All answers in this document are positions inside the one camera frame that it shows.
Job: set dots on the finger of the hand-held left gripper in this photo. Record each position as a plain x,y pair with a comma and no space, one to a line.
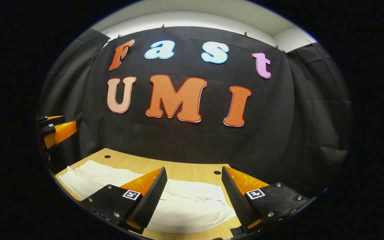
63,131
53,121

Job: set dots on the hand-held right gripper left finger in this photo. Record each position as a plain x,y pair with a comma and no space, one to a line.
152,200

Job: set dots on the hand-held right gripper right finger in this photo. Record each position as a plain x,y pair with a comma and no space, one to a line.
235,200

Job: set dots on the white jeans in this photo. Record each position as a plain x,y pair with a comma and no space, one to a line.
185,206

